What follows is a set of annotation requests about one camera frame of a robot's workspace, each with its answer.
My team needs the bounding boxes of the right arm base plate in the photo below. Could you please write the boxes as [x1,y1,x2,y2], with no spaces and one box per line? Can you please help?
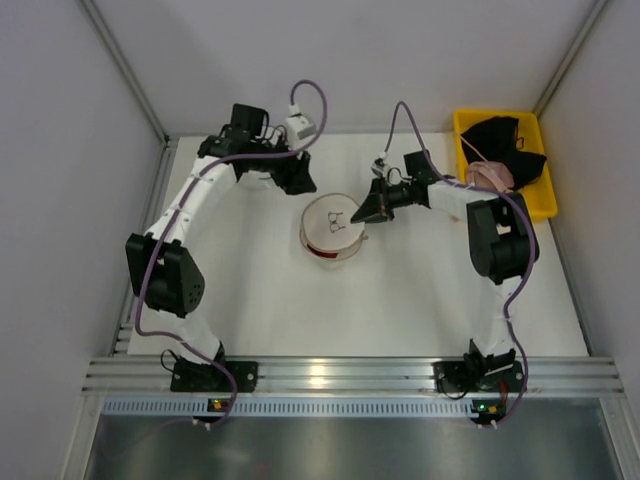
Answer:
[433,340,525,400]

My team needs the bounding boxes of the purple cable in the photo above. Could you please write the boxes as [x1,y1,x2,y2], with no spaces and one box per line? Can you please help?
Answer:
[382,101,539,430]
[133,79,331,431]

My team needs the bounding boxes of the red lace bra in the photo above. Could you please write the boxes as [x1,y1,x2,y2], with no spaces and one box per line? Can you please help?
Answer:
[306,244,339,261]

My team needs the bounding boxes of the white mesh bag blue trim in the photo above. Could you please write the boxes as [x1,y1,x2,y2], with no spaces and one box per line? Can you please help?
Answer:
[238,171,275,191]

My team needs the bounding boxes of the pink bra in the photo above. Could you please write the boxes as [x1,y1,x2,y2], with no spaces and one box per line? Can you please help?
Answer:
[456,133,515,194]

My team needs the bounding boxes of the black bra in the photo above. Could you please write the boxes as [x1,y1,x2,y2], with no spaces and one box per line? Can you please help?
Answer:
[461,116,546,191]

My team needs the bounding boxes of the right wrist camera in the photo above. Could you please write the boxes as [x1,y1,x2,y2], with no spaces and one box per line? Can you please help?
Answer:
[371,151,391,179]

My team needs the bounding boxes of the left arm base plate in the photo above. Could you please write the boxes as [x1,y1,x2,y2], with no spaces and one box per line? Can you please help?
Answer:
[160,349,259,393]

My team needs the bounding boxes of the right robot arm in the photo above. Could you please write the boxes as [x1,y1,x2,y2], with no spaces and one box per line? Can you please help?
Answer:
[351,151,539,357]

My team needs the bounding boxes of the aluminium front rail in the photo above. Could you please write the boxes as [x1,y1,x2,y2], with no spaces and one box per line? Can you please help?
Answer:
[81,356,624,398]

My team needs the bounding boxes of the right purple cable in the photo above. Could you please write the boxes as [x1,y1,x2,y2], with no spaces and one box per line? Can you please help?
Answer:
[382,101,539,430]

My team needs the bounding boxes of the yellow plastic bin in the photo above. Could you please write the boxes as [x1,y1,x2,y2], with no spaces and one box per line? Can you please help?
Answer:
[453,109,558,222]

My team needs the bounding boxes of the slotted cable duct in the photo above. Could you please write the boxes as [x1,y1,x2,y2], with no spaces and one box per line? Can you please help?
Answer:
[99,397,626,417]

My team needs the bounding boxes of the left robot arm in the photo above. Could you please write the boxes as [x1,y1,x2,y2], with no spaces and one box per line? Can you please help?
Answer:
[125,103,326,368]

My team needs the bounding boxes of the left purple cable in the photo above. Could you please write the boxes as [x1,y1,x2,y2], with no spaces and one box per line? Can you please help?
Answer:
[133,79,331,431]

